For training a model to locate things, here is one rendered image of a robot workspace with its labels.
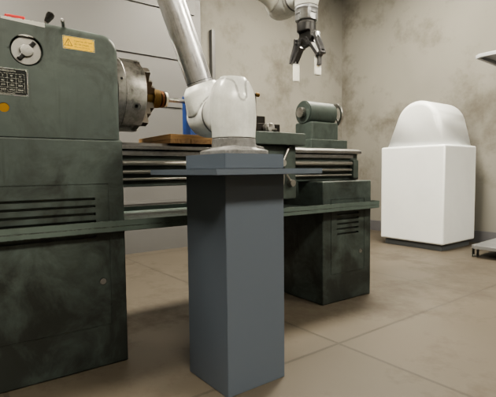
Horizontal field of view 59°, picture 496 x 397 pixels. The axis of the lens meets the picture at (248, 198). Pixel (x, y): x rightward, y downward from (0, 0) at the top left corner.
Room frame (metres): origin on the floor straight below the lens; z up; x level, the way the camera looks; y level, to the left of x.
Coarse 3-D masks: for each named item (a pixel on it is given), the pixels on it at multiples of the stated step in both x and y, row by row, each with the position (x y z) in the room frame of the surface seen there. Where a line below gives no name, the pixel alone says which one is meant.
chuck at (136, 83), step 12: (120, 60) 1.85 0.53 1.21; (132, 60) 1.90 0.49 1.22; (132, 72) 1.83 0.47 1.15; (144, 72) 1.86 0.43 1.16; (132, 84) 1.81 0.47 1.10; (144, 84) 1.84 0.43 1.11; (132, 96) 1.81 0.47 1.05; (144, 96) 1.84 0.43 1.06; (132, 108) 1.83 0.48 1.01; (144, 108) 1.85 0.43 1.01; (132, 120) 1.86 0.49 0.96
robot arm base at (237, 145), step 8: (216, 144) 1.50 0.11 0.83; (224, 144) 1.47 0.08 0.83; (232, 144) 1.47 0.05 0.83; (240, 144) 1.47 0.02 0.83; (248, 144) 1.49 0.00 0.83; (256, 144) 1.58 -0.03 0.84; (200, 152) 1.56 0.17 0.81; (208, 152) 1.53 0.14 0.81; (216, 152) 1.49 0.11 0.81; (224, 152) 1.43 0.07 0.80; (232, 152) 1.43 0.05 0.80; (240, 152) 1.46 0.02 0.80; (248, 152) 1.48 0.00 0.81; (256, 152) 1.50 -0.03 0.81; (264, 152) 1.52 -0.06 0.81
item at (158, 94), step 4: (156, 92) 2.00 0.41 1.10; (160, 92) 2.01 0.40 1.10; (164, 92) 2.03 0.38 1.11; (148, 96) 1.98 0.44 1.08; (152, 96) 1.99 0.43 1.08; (156, 96) 1.99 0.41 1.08; (160, 96) 2.00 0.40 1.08; (164, 96) 2.02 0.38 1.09; (148, 100) 1.99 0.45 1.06; (152, 100) 2.00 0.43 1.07; (156, 100) 1.99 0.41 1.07; (160, 100) 2.00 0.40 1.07; (164, 100) 2.02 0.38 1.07; (156, 104) 2.01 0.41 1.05; (160, 104) 2.02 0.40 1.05; (164, 104) 2.03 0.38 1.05
